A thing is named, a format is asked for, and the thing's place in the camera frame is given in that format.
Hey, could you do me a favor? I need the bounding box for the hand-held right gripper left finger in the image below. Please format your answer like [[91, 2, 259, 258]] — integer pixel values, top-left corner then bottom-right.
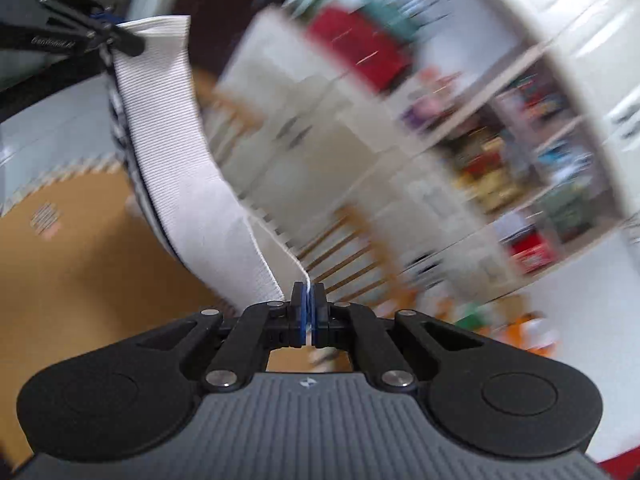
[[134, 283, 312, 394]]

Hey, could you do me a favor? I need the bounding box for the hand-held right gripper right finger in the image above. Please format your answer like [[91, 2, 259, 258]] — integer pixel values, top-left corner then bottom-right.
[[311, 283, 487, 394]]

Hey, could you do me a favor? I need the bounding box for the striped black and white sweater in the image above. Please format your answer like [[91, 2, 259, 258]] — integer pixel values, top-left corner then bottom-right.
[[102, 15, 313, 312]]

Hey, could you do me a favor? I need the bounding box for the wooden chair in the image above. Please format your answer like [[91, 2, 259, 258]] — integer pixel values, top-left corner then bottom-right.
[[292, 202, 406, 311]]

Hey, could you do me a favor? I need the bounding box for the white cabinet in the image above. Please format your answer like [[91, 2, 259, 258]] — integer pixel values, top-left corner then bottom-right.
[[215, 7, 451, 261]]

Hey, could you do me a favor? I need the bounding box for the white bookshelf with colourful items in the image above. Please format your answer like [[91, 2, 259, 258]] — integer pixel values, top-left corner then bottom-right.
[[400, 42, 628, 286]]

